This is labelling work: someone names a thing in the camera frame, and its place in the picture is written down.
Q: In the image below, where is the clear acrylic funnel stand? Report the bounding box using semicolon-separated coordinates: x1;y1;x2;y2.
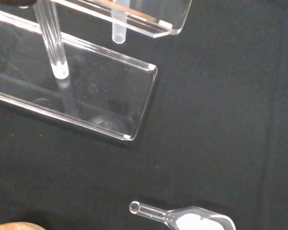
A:
0;0;192;142

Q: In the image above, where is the translucent plastic funnel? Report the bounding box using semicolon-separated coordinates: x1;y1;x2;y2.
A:
111;0;128;45

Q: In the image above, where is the glass weighing funnel with powder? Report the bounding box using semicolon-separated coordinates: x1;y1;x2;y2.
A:
129;201;236;230

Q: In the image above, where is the black bench cloth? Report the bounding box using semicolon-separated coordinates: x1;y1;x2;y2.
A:
0;0;288;230

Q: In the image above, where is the brown cork ring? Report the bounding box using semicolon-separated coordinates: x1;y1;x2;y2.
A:
0;221;43;230

